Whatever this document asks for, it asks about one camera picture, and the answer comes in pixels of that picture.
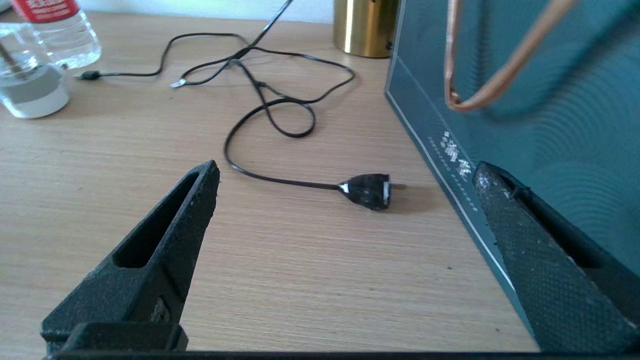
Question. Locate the small clear humidifier grey base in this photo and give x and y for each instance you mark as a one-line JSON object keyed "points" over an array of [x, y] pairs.
{"points": [[35, 95]]}

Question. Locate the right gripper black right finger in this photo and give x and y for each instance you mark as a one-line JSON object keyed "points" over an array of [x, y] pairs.
{"points": [[550, 280]]}

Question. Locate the brass desk lamp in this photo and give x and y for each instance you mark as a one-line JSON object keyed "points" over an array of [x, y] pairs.
{"points": [[362, 30]]}

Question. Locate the water bottle with red cap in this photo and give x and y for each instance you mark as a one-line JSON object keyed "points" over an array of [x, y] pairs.
{"points": [[65, 40]]}

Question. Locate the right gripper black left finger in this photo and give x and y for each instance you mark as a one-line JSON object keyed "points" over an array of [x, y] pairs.
{"points": [[150, 280]]}

